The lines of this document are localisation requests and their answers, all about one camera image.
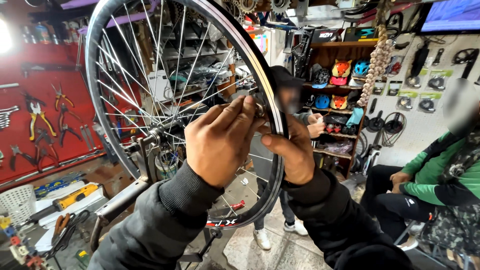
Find small silver spoke wrench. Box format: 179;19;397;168
252;95;268;119

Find person's left hand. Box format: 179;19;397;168
185;95;266;188

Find yellow and red handled pliers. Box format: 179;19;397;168
23;93;58;142

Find hanging garlic string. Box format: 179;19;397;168
356;24;395;108

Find black handled scissors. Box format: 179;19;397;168
44;209;91;260

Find metal stool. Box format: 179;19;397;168
392;220;474;270

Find heap of coloured small parts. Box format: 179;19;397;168
0;215;47;270

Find white plastic bucket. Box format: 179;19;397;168
155;151;180;180

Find grey metal truing stand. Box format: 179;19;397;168
89;129;226;265

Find wooden shelf with helmets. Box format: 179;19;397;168
298;39;380;179

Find person's right hand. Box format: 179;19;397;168
258;113;316;186

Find wall monitor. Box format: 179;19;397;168
420;0;480;34

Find row of silver wrenches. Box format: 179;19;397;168
0;105;20;131

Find hanging metal sprockets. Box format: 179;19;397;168
220;0;294;24

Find white pegboard with bicycle parts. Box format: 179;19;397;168
362;33;480;166

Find purple bicycle frame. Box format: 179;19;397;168
60;0;160;35

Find metal rack with parts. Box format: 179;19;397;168
144;20;242;113

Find orange handled pliers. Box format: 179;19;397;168
51;213;71;245

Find row of cans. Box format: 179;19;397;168
20;20;82;46

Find yellow and black power tool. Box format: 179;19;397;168
29;183;101;223

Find dark red handled pliers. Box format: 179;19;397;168
34;128;61;170

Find silver spoked bicycle wheel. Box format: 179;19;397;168
85;0;289;230

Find white plastic basket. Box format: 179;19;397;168
0;184;37;226

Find blue tools bundle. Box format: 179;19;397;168
34;172;86;198

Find small black handled pliers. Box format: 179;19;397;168
9;145;37;172

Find red and black handled pliers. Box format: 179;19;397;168
57;104;83;148

